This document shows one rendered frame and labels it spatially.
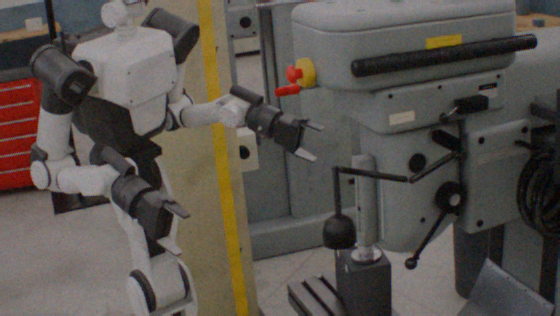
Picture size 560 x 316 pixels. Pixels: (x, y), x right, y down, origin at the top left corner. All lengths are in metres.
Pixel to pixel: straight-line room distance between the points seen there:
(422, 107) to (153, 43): 0.78
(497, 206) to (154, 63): 0.95
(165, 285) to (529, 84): 1.20
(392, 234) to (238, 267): 2.04
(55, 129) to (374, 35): 0.88
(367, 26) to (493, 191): 0.53
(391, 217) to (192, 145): 1.83
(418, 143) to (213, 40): 1.81
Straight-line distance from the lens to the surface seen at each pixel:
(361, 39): 1.38
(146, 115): 1.94
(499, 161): 1.66
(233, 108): 2.03
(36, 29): 9.73
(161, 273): 2.15
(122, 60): 1.85
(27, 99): 5.95
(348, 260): 2.09
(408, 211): 1.59
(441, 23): 1.47
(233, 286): 3.63
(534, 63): 1.67
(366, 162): 1.58
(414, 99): 1.48
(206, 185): 3.38
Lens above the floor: 2.11
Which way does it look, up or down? 20 degrees down
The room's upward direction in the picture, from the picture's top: 6 degrees counter-clockwise
